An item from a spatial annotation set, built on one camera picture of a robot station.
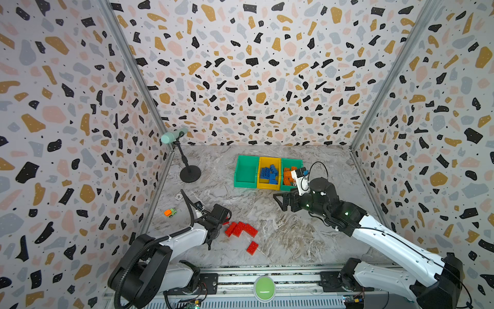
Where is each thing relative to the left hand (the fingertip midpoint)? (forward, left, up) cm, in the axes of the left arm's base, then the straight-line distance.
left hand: (214, 222), depth 90 cm
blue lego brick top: (+29, -29, +2) cm, 41 cm away
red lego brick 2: (-4, -12, +1) cm, 12 cm away
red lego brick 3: (-4, -8, +2) cm, 9 cm away
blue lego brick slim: (+25, -24, +5) cm, 35 cm away
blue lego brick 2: (+25, -26, +4) cm, 36 cm away
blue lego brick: (+22, -28, +3) cm, 36 cm away
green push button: (-27, -22, +2) cm, 35 cm away
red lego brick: (-4, -15, +1) cm, 16 cm away
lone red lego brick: (-12, -18, +2) cm, 22 cm away
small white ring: (-3, +6, +29) cm, 30 cm away
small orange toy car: (+4, +21, +3) cm, 21 cm away
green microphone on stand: (+28, +17, +1) cm, 33 cm away
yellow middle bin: (+20, -24, +3) cm, 31 cm away
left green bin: (+29, -14, 0) cm, 32 cm away
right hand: (0, -31, +24) cm, 39 cm away
